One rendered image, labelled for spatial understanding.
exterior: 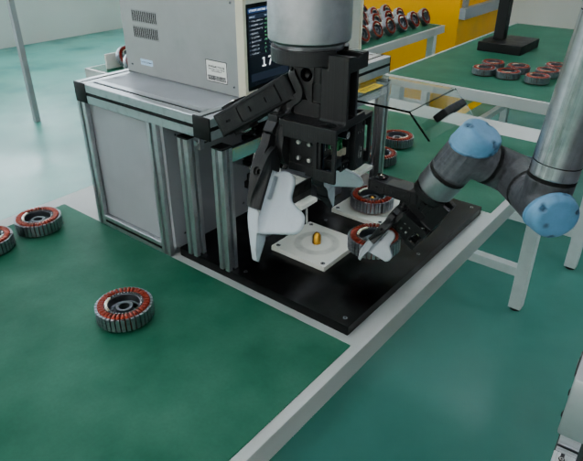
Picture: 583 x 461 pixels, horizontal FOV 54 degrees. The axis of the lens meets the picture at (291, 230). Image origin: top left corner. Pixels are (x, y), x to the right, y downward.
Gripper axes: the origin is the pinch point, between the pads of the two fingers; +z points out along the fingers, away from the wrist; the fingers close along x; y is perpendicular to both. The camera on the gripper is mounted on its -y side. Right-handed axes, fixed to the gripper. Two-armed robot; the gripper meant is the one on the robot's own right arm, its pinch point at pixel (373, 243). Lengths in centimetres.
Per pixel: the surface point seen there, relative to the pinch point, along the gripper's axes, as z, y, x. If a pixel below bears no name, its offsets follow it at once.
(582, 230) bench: 47, 45, 160
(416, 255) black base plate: 3.1, 7.7, 11.2
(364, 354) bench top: 4.1, 15.0, -19.9
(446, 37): 94, -111, 347
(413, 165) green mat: 19, -15, 62
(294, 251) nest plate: 13.0, -11.9, -6.2
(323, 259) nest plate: 9.4, -5.6, -4.9
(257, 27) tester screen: -22, -45, -4
